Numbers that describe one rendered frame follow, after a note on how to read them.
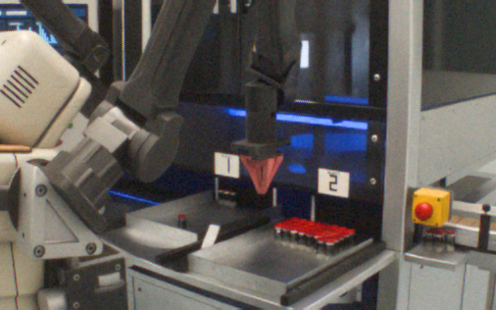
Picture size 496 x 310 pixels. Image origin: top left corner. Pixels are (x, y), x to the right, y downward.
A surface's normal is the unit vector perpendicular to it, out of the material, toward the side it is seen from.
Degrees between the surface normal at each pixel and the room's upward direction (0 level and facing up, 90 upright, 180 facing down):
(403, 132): 90
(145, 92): 87
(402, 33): 90
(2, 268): 90
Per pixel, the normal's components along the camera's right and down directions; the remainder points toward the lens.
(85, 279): 0.67, 0.14
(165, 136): 0.80, 0.50
